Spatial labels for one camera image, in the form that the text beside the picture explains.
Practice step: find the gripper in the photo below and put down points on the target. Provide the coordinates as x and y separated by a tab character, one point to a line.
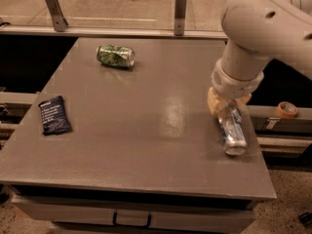
231	84

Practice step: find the silver blue redbull can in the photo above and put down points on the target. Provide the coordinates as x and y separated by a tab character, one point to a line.
230	121

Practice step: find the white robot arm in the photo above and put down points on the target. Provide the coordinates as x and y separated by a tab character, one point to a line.
259	31

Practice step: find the green soda can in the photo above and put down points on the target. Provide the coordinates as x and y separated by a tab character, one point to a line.
116	56

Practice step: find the orange tape roll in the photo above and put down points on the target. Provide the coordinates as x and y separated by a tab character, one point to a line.
286	109

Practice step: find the grey table drawer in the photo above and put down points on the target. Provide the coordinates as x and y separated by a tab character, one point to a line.
74	216

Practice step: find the dark blue snack packet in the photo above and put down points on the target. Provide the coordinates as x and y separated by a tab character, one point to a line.
53	115

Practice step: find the metal railing beam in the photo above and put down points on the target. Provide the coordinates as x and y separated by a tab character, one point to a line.
87	32

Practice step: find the middle metal bracket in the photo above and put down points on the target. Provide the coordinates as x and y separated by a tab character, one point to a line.
180	13

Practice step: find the metal bracket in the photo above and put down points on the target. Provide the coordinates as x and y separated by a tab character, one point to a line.
180	13
59	22

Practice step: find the black drawer handle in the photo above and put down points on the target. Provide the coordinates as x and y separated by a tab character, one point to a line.
131	219

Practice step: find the left metal bracket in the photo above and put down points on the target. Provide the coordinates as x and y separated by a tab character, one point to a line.
59	22

